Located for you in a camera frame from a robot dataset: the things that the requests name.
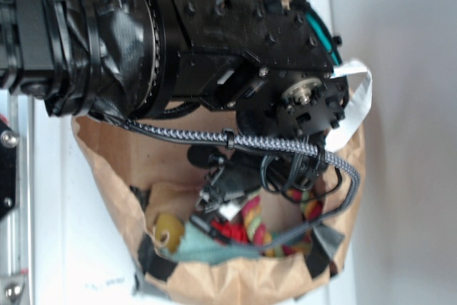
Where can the black metal bracket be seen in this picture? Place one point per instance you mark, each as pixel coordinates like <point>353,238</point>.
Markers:
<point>9,143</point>

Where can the aluminium frame rail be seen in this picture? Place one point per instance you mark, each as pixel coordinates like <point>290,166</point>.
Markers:
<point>16,235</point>

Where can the teal terry cloth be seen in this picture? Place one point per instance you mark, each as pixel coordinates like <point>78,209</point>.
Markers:
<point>196,246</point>

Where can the black foam microphone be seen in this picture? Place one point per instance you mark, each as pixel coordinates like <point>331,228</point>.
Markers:
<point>206,157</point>

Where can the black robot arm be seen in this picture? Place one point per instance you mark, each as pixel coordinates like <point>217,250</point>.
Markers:
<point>257,76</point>

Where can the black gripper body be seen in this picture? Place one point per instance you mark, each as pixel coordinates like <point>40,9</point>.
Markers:
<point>246,173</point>

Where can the yellow curled leather piece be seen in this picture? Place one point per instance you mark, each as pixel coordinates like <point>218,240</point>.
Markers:
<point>168,231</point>

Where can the brown paper bag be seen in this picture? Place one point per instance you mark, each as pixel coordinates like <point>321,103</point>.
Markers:
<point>140,178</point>

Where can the red crumpled paper flower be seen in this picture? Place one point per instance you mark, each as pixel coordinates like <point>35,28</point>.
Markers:
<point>227,233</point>

